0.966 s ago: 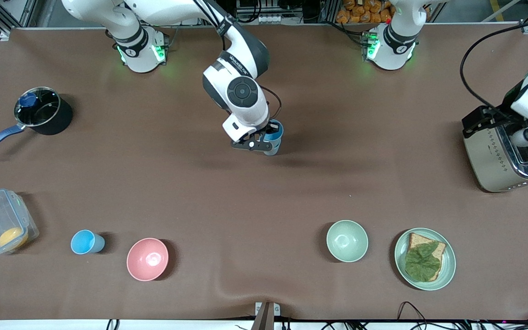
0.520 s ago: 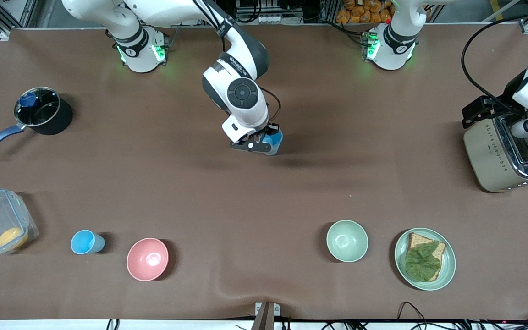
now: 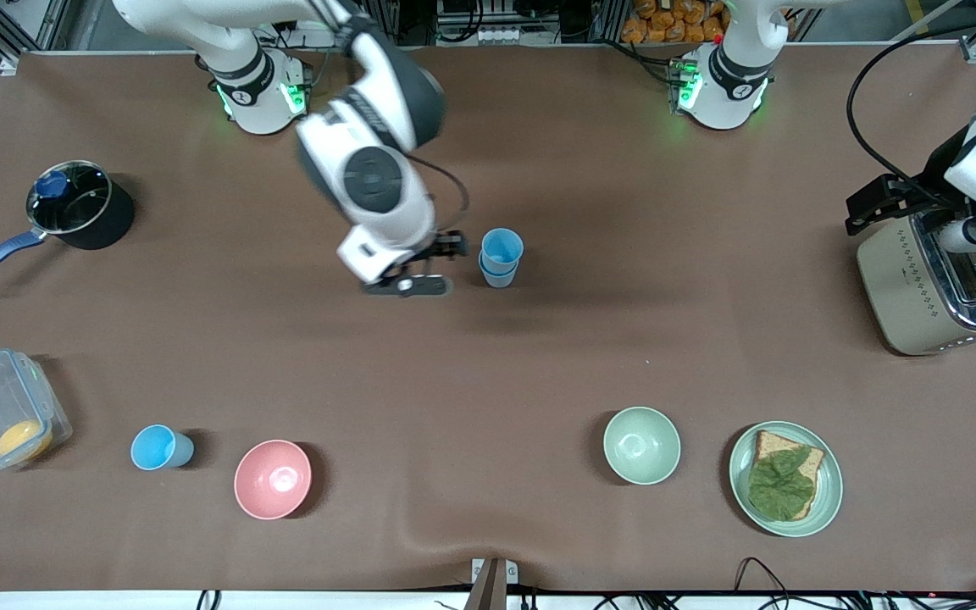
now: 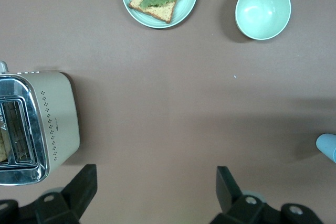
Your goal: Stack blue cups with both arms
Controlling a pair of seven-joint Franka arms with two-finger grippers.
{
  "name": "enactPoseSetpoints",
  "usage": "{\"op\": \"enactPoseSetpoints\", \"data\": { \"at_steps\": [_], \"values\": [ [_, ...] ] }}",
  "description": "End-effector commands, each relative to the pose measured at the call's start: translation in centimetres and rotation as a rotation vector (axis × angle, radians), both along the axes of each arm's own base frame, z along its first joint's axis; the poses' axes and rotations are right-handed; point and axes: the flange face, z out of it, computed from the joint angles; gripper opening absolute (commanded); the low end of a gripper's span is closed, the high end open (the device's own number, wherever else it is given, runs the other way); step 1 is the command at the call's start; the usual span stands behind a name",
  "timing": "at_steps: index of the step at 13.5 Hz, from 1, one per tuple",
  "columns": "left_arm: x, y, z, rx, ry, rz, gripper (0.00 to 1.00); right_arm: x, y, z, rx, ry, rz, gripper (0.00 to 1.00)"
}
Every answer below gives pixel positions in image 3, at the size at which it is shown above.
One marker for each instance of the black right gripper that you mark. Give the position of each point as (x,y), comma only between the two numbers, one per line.
(443,247)

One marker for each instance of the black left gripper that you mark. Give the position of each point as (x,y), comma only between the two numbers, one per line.
(935,170)

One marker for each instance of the blue cup holding tissue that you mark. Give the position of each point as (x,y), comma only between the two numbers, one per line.
(498,280)

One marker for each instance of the plain blue plastic cup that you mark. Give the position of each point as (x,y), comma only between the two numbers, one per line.
(153,447)
(502,247)

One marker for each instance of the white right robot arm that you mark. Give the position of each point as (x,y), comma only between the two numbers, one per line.
(378,127)

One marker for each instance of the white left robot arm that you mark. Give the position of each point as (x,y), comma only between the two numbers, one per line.
(729,80)

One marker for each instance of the cream and chrome toaster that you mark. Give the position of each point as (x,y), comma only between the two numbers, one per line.
(895,288)

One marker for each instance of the small white power strip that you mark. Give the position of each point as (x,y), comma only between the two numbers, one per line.
(498,35)

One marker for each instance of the pink bowl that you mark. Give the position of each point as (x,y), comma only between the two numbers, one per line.
(272,479)

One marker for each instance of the white power strip with plugs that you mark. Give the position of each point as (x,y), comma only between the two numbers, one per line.
(310,30)

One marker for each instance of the brown bread slice on plate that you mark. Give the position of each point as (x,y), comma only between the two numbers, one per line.
(772,443)

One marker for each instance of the bag of orange snacks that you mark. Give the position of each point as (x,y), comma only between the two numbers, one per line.
(674,21)

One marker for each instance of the pale green bowl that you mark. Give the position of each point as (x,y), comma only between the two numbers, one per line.
(641,445)

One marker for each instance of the pale green plate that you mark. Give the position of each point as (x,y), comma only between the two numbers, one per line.
(831,491)

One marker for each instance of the green lettuce leaf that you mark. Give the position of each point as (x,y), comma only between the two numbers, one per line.
(780,487)

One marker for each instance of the glass lid with blue knob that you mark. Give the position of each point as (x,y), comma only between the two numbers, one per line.
(73,203)

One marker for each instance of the orange round fruit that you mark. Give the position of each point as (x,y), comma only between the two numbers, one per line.
(22,439)

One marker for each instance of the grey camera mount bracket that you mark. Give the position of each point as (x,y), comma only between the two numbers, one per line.
(492,580)

